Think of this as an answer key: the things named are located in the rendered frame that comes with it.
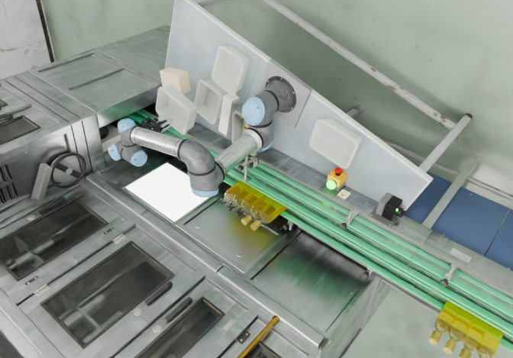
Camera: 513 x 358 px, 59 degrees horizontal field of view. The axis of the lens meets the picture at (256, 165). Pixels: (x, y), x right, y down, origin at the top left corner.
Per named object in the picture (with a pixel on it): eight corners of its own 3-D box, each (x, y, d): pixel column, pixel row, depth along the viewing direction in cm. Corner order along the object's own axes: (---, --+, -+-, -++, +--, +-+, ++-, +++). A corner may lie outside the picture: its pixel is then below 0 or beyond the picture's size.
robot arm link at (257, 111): (277, 94, 206) (258, 106, 198) (278, 120, 214) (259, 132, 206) (257, 88, 213) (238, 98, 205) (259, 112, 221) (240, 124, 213)
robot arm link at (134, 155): (130, 150, 197) (116, 142, 203) (136, 171, 204) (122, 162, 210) (145, 142, 202) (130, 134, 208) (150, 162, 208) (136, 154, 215)
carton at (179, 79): (169, 66, 268) (159, 70, 263) (188, 71, 259) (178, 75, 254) (172, 85, 274) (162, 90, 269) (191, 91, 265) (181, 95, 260)
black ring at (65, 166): (85, 173, 259) (50, 191, 246) (78, 143, 246) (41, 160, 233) (89, 177, 257) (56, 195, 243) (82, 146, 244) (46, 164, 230)
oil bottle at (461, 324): (462, 303, 192) (438, 350, 174) (467, 295, 188) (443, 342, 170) (475, 311, 189) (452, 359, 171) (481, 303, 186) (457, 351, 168)
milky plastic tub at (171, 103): (171, 79, 224) (158, 85, 219) (203, 104, 218) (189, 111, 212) (167, 105, 237) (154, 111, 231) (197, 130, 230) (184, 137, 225)
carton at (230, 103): (225, 126, 259) (217, 130, 256) (230, 91, 243) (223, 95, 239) (233, 131, 257) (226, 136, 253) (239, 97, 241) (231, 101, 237)
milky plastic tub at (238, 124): (241, 138, 255) (230, 144, 249) (243, 104, 241) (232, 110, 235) (265, 150, 246) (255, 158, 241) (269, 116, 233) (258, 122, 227)
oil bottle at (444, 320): (450, 295, 194) (424, 341, 176) (453, 288, 191) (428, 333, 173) (462, 303, 192) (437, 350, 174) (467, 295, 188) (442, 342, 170)
